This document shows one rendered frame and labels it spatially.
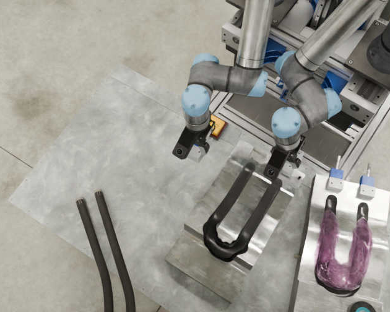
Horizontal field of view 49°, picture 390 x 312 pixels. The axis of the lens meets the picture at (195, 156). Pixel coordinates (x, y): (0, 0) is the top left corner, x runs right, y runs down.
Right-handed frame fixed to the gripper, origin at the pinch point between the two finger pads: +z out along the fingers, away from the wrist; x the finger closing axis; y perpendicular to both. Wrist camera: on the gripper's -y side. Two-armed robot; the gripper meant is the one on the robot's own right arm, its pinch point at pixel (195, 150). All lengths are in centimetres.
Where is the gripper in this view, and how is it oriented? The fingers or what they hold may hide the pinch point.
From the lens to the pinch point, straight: 148.4
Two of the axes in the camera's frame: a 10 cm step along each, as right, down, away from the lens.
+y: 5.3, -8.0, 2.8
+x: -8.4, -4.9, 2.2
